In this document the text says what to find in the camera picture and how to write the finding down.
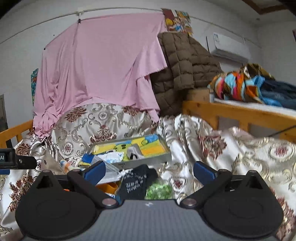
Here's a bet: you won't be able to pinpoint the grey door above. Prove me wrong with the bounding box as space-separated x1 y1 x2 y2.
0 95 6 132

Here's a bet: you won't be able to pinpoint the pink hanging sheet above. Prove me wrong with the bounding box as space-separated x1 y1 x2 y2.
33 13 167 138

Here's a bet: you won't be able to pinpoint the white blue baby socks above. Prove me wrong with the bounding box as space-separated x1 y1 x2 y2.
100 152 125 164

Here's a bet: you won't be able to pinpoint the striped pastel towel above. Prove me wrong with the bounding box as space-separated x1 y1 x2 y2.
60 160 80 174

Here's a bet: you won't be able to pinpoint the black sock with text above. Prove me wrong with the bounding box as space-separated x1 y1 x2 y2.
116 165 158 201

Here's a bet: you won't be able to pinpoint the orange plastic scoop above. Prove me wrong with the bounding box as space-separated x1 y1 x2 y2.
96 182 120 194

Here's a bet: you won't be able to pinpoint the grey face mask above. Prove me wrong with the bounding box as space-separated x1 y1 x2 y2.
90 161 121 184

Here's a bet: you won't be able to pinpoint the grey cloth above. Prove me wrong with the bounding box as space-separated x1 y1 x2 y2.
126 144 144 160

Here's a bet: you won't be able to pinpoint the brown quilted jacket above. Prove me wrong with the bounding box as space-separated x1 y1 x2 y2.
150 32 222 117

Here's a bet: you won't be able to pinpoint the blue wall poster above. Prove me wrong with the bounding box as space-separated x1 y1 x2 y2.
31 68 39 104

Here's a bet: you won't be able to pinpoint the grey tray with drawing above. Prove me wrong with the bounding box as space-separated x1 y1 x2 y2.
82 134 171 170

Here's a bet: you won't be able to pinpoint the blue denim clothes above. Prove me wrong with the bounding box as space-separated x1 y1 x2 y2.
252 75 295 110

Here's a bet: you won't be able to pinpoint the white air conditioner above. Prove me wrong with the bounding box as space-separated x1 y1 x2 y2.
207 33 251 63

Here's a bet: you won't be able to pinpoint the floral satin bed cover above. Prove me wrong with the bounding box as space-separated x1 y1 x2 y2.
1 114 295 240

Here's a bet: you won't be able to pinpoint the cartoon wall poster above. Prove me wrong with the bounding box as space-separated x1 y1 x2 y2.
162 9 193 37

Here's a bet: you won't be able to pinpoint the colourful striped cloth bundle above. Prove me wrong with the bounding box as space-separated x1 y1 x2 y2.
208 63 275 104

